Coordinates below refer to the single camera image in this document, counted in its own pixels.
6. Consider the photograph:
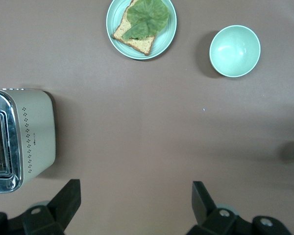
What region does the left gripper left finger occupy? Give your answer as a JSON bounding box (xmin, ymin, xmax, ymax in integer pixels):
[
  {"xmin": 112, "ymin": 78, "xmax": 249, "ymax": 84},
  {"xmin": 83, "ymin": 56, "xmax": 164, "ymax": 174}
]
[{"xmin": 0, "ymin": 179, "xmax": 82, "ymax": 235}]

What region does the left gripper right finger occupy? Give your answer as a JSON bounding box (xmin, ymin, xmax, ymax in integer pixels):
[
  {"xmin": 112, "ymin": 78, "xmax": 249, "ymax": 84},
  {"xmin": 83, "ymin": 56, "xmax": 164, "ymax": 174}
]
[{"xmin": 186, "ymin": 181, "xmax": 293, "ymax": 235}]

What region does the beige and chrome toaster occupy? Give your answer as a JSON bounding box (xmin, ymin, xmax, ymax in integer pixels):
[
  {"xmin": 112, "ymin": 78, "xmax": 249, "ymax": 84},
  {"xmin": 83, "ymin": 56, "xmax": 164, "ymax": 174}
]
[{"xmin": 0, "ymin": 76, "xmax": 57, "ymax": 194}]

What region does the brown table mat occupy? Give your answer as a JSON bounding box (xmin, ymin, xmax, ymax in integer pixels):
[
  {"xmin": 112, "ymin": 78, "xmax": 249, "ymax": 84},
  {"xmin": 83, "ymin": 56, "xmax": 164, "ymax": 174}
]
[{"xmin": 0, "ymin": 0, "xmax": 294, "ymax": 235}]

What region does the pale green bowl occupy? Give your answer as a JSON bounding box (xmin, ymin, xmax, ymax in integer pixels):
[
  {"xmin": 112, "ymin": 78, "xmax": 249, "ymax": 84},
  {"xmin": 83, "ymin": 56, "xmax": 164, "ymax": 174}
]
[{"xmin": 209, "ymin": 24, "xmax": 262, "ymax": 78}]

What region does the bread slice under lettuce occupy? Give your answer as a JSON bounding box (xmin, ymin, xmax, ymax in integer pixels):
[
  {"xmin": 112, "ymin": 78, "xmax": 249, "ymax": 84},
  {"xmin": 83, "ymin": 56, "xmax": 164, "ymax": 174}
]
[{"xmin": 112, "ymin": 0, "xmax": 160, "ymax": 56}]

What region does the pale green plate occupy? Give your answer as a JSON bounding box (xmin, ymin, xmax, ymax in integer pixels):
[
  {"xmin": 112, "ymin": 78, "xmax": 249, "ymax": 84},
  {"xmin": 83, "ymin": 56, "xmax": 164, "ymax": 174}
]
[{"xmin": 106, "ymin": 0, "xmax": 178, "ymax": 60}]

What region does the green lettuce leaf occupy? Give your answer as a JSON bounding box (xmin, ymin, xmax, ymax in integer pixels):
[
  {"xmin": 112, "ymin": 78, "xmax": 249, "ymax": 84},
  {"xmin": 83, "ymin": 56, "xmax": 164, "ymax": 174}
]
[{"xmin": 122, "ymin": 0, "xmax": 171, "ymax": 41}]

